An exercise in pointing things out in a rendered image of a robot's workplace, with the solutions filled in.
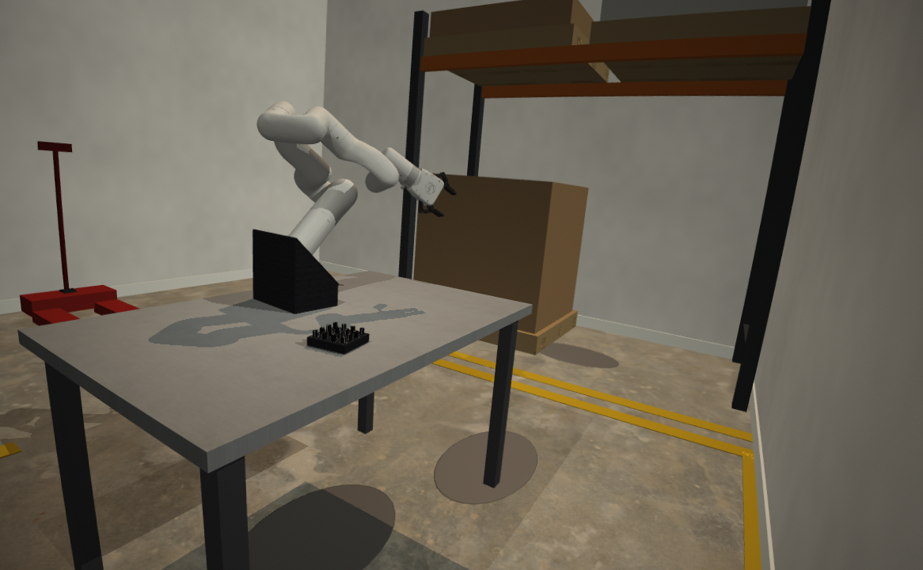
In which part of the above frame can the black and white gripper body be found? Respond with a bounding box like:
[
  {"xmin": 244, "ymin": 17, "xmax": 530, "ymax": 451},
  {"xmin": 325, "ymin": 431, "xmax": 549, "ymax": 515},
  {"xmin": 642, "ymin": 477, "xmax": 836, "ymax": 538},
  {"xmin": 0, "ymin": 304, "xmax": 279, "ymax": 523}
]
[{"xmin": 407, "ymin": 169, "xmax": 444, "ymax": 206}]

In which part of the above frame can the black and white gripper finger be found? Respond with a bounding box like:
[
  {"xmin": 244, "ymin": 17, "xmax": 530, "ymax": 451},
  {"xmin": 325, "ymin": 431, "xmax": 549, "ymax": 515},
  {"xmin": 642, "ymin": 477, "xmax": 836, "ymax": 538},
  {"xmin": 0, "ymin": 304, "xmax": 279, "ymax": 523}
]
[
  {"xmin": 418, "ymin": 200, "xmax": 444, "ymax": 217},
  {"xmin": 436, "ymin": 172, "xmax": 457, "ymax": 196}
]

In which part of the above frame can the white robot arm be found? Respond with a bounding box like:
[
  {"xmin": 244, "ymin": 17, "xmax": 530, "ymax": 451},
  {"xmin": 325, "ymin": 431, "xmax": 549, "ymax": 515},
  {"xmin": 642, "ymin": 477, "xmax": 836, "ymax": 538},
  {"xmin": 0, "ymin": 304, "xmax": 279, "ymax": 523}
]
[{"xmin": 257, "ymin": 101, "xmax": 420, "ymax": 255}]

